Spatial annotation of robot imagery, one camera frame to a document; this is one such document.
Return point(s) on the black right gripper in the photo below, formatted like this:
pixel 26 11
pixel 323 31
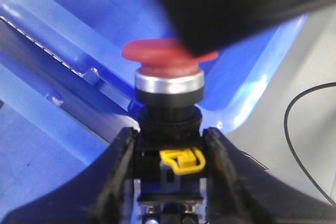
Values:
pixel 207 25

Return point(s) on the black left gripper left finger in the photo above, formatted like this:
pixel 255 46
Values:
pixel 102 193

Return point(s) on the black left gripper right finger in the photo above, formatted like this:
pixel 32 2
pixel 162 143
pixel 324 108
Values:
pixel 239 190

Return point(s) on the red push button switch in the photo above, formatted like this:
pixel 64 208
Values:
pixel 169 157

